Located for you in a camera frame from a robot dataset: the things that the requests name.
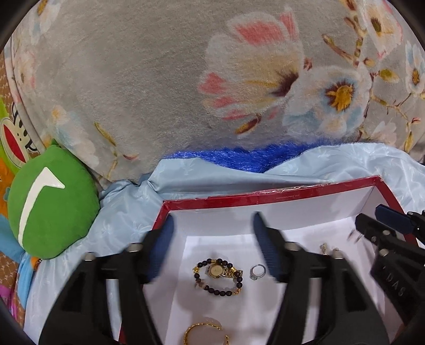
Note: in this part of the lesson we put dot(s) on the green plush pillow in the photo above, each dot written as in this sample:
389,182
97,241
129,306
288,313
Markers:
59,215

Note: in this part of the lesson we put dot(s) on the light blue quilt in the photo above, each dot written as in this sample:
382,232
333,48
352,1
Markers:
126,215

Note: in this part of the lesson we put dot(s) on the blue and orange plush toy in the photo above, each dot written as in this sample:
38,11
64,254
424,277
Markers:
26,275

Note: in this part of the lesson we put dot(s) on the blue fuzzy cloth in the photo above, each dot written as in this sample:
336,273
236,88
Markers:
239,156

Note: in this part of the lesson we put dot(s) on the gold twisted bangle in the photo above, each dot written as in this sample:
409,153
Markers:
199,326

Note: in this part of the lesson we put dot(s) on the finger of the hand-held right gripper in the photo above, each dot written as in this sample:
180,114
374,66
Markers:
393,217
372,229

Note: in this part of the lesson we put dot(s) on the red cardboard box white inside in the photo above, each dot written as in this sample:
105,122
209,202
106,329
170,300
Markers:
232,242

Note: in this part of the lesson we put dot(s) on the small silver earring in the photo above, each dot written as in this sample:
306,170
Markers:
352,236

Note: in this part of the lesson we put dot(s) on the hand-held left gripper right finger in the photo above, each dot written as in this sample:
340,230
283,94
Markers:
265,245

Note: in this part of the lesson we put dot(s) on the grey floral plush blanket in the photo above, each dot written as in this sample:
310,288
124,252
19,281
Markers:
149,83

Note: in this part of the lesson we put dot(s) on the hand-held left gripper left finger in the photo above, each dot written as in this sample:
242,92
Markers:
162,248

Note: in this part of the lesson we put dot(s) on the cartoon printed sheet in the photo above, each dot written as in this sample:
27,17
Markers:
13,132

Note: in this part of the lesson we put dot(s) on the small gold earring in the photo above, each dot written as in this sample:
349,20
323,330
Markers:
323,248

